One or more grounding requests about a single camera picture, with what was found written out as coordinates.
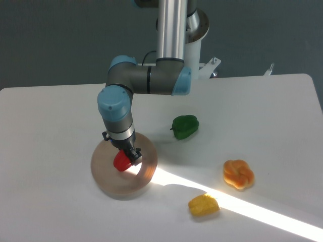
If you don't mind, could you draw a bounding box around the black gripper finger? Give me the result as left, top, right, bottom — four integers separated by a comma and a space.
124, 147, 141, 166

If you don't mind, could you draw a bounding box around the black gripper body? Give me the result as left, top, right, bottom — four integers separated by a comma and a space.
102, 131, 136, 150

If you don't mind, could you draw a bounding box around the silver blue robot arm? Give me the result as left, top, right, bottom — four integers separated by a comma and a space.
97, 0, 209, 171

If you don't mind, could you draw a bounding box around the orange knotted bread roll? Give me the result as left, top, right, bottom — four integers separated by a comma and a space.
223, 159, 255, 190

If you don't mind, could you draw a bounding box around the green toy pepper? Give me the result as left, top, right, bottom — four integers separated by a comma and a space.
171, 115, 199, 140

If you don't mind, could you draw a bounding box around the beige round plate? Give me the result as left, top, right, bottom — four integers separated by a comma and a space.
91, 133, 157, 200

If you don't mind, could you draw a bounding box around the yellow toy pepper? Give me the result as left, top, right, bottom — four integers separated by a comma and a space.
188, 193, 220, 217

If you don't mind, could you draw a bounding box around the black cable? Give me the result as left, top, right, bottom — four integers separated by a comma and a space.
141, 50, 157, 66

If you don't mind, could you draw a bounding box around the red toy pepper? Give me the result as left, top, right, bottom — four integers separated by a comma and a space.
113, 150, 132, 172

